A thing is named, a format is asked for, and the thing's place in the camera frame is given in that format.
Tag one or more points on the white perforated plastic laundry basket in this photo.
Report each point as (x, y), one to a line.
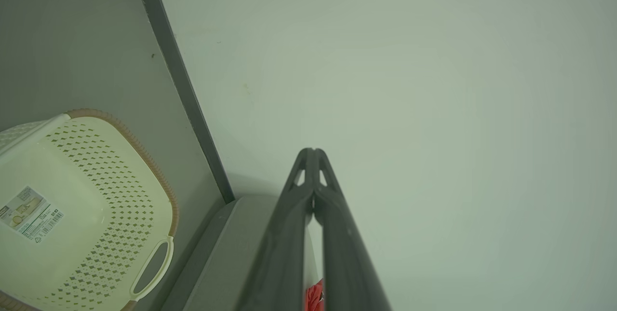
(96, 205)

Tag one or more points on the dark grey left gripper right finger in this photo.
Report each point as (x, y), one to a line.
(344, 248)

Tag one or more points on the white barcode sticker label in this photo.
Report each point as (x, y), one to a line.
(30, 213)

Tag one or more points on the grey fabric sofa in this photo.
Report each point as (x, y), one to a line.
(226, 263)

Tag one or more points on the plain red garment white trim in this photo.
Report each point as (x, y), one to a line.
(314, 297)

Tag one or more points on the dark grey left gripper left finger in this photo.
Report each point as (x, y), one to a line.
(284, 243)

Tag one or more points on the black wall baseboard strip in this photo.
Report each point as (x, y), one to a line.
(178, 79)

